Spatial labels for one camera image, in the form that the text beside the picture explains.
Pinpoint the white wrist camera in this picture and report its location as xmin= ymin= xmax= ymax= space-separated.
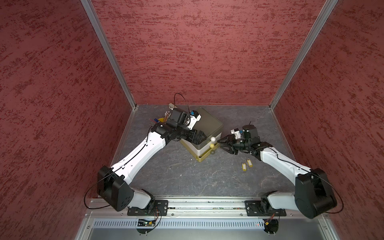
xmin=231 ymin=129 xmax=243 ymax=140
xmin=187 ymin=111 xmax=201 ymax=130

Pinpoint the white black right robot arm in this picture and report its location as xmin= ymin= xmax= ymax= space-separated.
xmin=217 ymin=125 xmax=338 ymax=219

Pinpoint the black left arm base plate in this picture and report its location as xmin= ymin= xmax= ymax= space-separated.
xmin=127 ymin=200 xmax=169 ymax=217

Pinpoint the right aluminium corner post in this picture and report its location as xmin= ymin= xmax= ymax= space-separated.
xmin=270 ymin=0 xmax=338 ymax=112

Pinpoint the aluminium corner post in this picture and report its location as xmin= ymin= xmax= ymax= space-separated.
xmin=270 ymin=0 xmax=338 ymax=112
xmin=81 ymin=0 xmax=137 ymax=111

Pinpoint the olive three-drawer desk organizer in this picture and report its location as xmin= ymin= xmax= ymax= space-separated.
xmin=180 ymin=107 xmax=223 ymax=163

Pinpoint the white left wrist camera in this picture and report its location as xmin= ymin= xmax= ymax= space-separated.
xmin=187 ymin=111 xmax=201 ymax=130

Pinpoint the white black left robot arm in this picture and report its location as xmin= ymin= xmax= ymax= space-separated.
xmin=96 ymin=107 xmax=207 ymax=212

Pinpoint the left aluminium corner post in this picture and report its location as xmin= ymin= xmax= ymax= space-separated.
xmin=81 ymin=0 xmax=137 ymax=111

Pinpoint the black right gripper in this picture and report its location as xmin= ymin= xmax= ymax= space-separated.
xmin=216 ymin=133 xmax=250 ymax=155

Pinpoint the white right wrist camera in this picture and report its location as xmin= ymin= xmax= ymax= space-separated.
xmin=231 ymin=129 xmax=243 ymax=140

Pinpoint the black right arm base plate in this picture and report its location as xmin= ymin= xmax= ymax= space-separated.
xmin=245 ymin=200 xmax=287 ymax=217

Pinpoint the aluminium front rail frame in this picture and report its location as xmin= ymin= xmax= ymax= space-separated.
xmin=74 ymin=196 xmax=341 ymax=240

